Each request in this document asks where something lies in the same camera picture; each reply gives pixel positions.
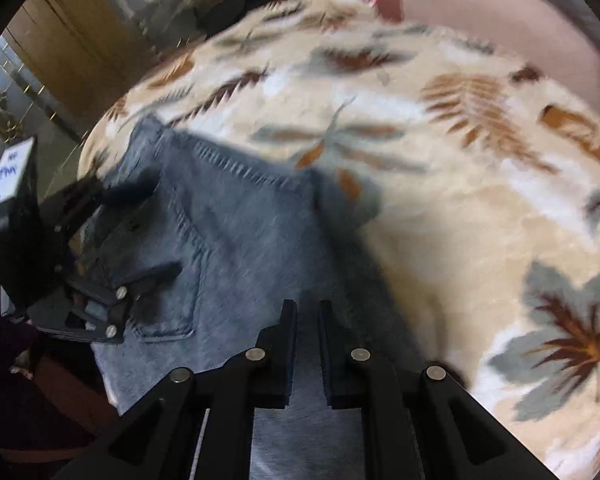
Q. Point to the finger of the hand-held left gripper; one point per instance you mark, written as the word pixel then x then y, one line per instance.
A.
pixel 125 190
pixel 145 277

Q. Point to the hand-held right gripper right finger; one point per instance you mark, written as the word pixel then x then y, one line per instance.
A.
pixel 332 360

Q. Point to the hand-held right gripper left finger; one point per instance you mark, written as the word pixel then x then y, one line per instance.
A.
pixel 286 360

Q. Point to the grey denim pants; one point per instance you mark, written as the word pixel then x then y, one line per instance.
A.
pixel 250 240

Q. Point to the glass display cabinet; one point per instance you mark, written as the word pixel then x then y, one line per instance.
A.
pixel 10 100

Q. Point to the wooden wardrobe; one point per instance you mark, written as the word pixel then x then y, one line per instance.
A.
pixel 80 25

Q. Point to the cream leaf-print blanket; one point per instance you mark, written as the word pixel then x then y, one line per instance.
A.
pixel 430 185

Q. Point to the black cloth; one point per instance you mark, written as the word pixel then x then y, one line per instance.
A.
pixel 250 0

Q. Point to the pink padded headboard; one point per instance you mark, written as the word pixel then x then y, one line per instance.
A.
pixel 480 10

